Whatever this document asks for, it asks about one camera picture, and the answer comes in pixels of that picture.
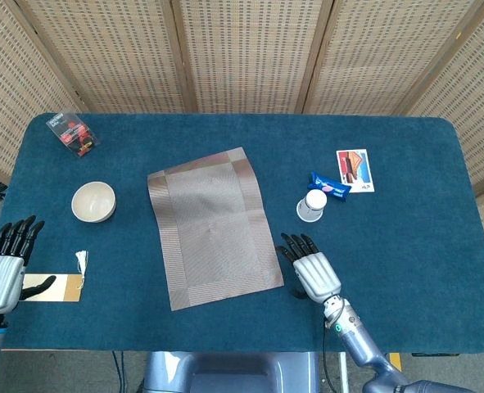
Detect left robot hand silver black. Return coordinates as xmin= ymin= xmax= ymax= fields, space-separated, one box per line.
xmin=0 ymin=215 xmax=57 ymax=315

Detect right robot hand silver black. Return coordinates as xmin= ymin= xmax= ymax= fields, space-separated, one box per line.
xmin=274 ymin=232 xmax=344 ymax=305

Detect grey-brown woven placemat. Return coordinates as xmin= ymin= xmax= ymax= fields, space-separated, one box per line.
xmin=146 ymin=147 xmax=286 ymax=312

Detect cream ceramic bowl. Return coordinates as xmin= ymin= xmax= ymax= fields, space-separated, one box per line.
xmin=70 ymin=181 xmax=117 ymax=224

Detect white paper cup blue print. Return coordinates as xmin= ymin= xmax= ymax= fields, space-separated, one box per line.
xmin=296 ymin=189 xmax=328 ymax=224

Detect gold white bookmark with tassel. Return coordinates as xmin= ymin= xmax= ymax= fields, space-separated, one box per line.
xmin=20 ymin=250 xmax=90 ymax=304

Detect blue plush table cover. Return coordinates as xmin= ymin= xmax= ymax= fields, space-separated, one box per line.
xmin=0 ymin=112 xmax=484 ymax=355

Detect blue snack packet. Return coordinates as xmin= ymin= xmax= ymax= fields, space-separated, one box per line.
xmin=309 ymin=170 xmax=353 ymax=201

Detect white table leg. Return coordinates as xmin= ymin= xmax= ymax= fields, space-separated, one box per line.
xmin=338 ymin=352 xmax=349 ymax=393

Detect colourful postcard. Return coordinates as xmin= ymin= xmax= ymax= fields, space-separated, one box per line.
xmin=335 ymin=148 xmax=376 ymax=193

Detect blue-grey robot torso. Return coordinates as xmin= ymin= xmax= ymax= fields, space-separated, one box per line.
xmin=142 ymin=350 xmax=320 ymax=393

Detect clear box red black items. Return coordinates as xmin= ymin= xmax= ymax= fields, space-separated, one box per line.
xmin=45 ymin=111 xmax=102 ymax=159

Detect woven bamboo folding screen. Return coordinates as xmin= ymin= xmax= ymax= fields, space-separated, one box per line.
xmin=0 ymin=0 xmax=484 ymax=251

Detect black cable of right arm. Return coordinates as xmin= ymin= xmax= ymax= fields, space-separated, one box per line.
xmin=321 ymin=305 xmax=346 ymax=393

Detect black cable under table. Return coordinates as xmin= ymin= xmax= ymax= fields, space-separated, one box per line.
xmin=111 ymin=350 xmax=127 ymax=393

